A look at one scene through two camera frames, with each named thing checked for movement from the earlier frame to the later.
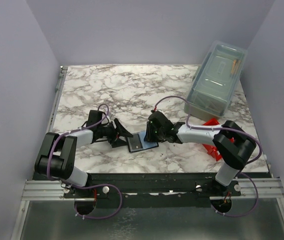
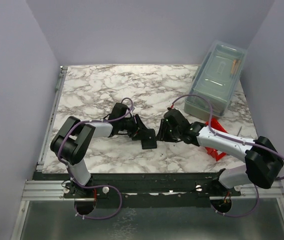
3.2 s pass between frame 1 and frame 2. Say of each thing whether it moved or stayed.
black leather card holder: moved
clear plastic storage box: stayed
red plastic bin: stayed
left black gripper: moved
